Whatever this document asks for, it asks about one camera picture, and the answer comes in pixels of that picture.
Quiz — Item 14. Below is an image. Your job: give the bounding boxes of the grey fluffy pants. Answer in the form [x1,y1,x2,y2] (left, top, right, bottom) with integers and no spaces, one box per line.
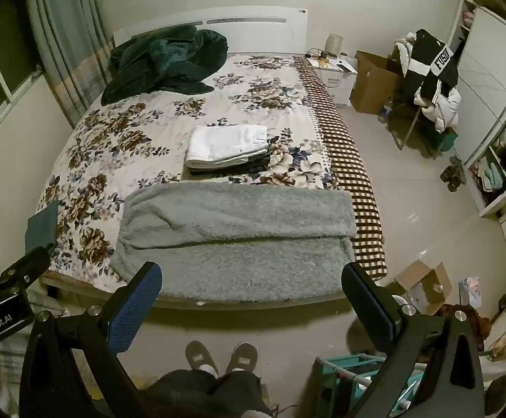
[110,182,357,303]

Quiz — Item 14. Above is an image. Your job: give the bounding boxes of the small open cardboard box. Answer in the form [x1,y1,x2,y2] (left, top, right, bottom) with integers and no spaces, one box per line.
[394,260,452,315]

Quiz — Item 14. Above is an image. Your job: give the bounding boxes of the teal rack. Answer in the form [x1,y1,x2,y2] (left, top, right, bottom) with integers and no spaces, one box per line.
[313,353,429,418]

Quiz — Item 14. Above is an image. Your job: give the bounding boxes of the left black shoe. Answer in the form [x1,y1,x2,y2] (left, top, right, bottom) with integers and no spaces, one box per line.
[185,341,217,376]

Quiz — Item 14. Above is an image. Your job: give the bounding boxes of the black shoe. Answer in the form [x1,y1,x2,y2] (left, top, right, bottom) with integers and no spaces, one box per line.
[185,341,217,376]
[225,342,259,374]

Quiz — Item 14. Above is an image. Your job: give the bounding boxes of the right black shoe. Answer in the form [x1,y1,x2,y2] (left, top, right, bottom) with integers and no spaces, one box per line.
[225,342,259,374]

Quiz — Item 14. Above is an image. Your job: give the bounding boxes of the brown checkered blanket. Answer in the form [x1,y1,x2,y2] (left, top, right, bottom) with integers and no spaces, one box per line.
[294,56,387,280]

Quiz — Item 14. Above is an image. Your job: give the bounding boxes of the dark slippers on floor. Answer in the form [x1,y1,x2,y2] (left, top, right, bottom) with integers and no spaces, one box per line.
[440,156,467,193]

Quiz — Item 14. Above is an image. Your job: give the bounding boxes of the floral bed sheet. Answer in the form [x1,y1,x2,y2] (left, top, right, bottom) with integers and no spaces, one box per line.
[39,55,337,292]

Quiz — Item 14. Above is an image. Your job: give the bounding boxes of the white folded pants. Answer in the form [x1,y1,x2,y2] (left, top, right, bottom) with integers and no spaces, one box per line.
[184,125,268,170]

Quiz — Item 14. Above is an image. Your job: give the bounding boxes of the white puffy coat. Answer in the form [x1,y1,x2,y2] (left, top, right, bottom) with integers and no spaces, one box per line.
[414,88,462,133]

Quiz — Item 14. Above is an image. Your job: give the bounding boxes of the large cardboard box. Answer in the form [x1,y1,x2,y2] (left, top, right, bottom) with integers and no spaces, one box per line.
[350,50,404,115]

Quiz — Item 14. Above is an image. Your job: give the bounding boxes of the white nightstand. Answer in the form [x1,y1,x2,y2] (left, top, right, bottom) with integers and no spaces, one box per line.
[305,49,358,107]

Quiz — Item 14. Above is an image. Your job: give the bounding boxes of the dark green blanket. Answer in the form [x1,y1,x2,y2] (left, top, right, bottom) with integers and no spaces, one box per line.
[101,25,229,106]

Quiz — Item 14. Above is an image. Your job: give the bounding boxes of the black and white jacket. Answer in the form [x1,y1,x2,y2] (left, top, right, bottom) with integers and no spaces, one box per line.
[401,28,458,103]

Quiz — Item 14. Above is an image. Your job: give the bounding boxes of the green curtain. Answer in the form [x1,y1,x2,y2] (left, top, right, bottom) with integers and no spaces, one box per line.
[26,0,112,125]

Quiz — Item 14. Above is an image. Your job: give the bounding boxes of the white wardrobe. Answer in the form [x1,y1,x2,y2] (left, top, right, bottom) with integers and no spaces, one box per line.
[448,0,506,216]

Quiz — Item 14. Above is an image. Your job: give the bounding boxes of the grey jar on nightstand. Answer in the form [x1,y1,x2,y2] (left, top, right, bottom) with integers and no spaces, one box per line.
[324,33,343,57]

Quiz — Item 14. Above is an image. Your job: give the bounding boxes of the white bed headboard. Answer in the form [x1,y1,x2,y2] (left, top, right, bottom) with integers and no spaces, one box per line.
[113,6,309,54]

